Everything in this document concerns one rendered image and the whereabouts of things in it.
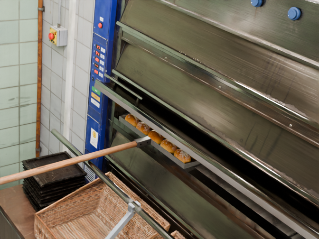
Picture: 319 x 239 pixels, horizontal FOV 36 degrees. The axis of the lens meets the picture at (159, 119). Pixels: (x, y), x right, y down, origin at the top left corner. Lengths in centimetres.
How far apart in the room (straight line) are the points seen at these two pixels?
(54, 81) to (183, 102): 129
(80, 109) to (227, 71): 130
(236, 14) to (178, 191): 94
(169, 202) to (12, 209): 99
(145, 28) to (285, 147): 90
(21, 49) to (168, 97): 136
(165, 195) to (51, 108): 124
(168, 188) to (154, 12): 87
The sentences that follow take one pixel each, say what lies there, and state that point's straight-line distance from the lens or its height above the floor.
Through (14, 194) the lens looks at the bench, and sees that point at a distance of 310.
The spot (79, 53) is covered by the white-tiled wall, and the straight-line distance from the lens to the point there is 293.
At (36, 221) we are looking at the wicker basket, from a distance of 270.
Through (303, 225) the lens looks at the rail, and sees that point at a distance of 174.
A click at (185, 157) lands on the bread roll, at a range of 234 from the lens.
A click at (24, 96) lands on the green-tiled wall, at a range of 348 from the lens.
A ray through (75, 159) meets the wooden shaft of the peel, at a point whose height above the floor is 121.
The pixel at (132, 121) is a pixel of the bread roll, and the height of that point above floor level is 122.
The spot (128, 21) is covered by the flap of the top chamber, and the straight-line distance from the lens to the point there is 245.
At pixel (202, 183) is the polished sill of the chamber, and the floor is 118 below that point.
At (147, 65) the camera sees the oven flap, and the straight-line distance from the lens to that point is 241.
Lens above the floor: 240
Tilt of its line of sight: 26 degrees down
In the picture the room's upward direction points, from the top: 8 degrees clockwise
